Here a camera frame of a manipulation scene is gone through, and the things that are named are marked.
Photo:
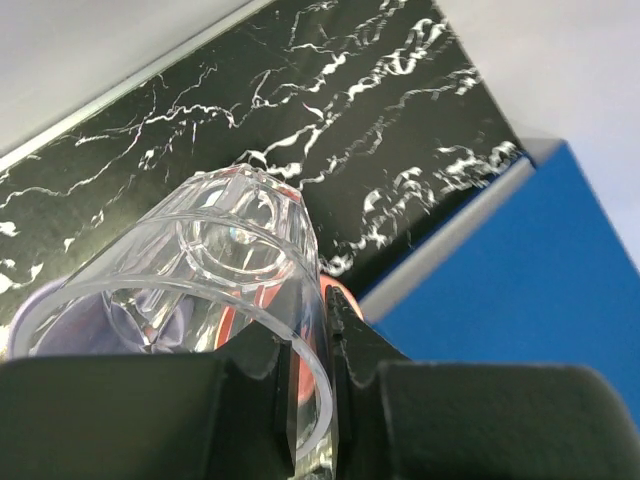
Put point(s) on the clear drinking glass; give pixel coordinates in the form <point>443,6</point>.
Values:
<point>243,241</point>

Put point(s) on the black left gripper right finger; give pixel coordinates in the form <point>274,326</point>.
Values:
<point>401,419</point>

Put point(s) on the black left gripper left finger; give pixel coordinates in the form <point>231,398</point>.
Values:
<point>227,414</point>

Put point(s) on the blue ring binder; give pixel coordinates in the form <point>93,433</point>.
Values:
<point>544,280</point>

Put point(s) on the lilac plastic cup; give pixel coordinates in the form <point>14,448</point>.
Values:
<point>113,322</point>

